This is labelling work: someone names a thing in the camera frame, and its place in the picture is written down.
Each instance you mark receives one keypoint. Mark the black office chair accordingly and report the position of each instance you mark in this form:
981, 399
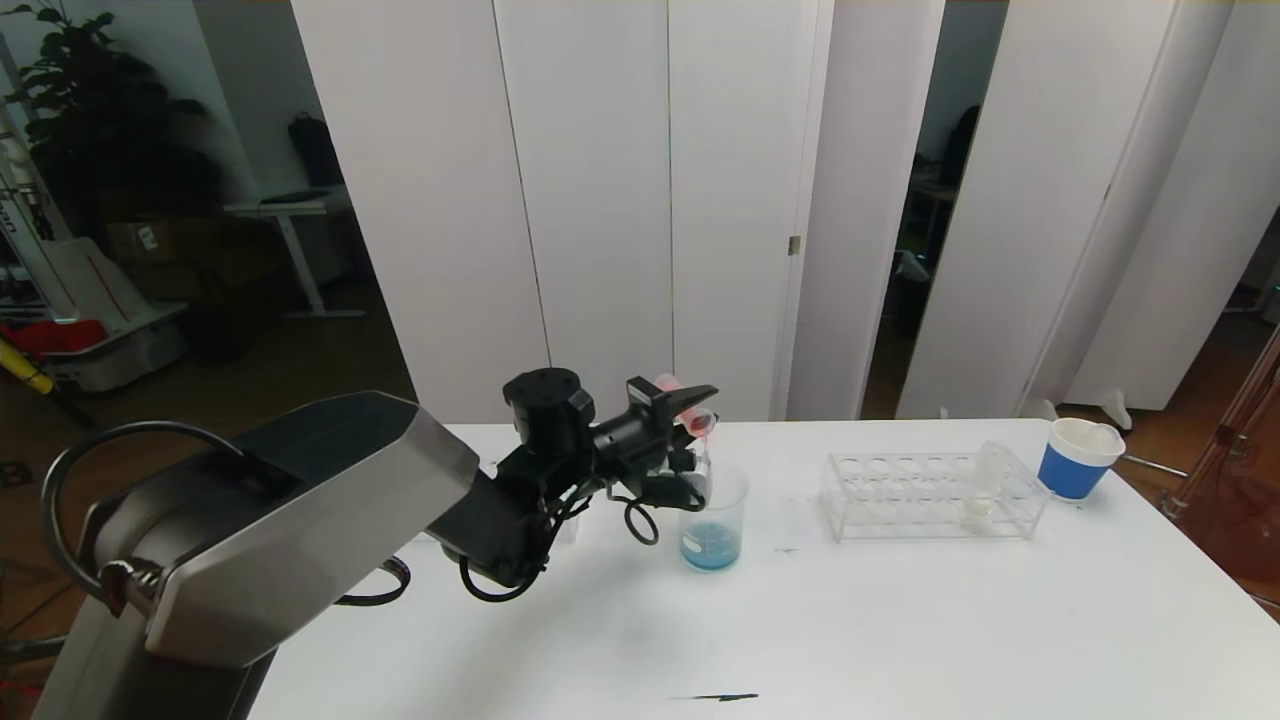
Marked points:
960, 150

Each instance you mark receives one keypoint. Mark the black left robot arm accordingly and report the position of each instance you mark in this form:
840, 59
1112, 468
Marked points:
290, 530

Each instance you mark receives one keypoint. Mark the metal chair leg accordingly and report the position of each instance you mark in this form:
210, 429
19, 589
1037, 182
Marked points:
30, 648

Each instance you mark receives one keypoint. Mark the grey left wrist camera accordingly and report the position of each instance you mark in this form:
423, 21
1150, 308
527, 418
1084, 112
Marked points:
695, 480

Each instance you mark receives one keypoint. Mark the blue white paper cup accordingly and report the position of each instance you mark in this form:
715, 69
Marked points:
1070, 475

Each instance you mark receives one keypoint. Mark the dark floor outlet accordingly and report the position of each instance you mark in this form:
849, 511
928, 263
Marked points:
15, 473

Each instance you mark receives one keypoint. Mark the brown cardboard box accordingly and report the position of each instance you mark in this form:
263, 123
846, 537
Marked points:
150, 240

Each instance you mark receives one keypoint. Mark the test tube with yellow pigment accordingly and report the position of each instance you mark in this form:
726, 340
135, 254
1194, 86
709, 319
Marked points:
975, 512

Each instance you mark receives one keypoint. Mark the clear acrylic test tube rack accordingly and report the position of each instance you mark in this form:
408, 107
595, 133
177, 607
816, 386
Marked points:
920, 495
568, 530

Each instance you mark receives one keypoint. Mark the yellow tool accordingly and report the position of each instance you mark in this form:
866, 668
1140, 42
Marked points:
30, 372

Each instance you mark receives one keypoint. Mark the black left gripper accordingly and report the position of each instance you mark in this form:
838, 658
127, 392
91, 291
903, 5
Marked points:
646, 409

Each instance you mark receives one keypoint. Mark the red object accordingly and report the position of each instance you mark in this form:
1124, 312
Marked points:
60, 338

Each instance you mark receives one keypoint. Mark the black backpack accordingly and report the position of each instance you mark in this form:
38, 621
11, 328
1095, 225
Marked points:
318, 155

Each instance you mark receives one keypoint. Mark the dark green potted plant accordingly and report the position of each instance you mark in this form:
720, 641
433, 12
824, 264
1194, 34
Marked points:
110, 130

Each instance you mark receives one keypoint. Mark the white partition foot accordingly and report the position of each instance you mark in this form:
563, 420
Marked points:
1042, 411
1112, 410

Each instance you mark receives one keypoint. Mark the white machine with base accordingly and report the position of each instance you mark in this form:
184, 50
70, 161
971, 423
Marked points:
100, 290

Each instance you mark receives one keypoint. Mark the white desk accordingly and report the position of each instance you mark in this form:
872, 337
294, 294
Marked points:
290, 212

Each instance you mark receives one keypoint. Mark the test tube with red pigment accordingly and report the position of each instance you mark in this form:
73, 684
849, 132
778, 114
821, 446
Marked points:
668, 381
1105, 434

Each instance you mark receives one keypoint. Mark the clear plastic beaker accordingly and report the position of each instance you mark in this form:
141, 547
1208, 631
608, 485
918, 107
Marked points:
715, 550

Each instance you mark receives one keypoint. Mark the white folding partition screen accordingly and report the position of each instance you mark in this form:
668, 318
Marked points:
600, 200
1040, 200

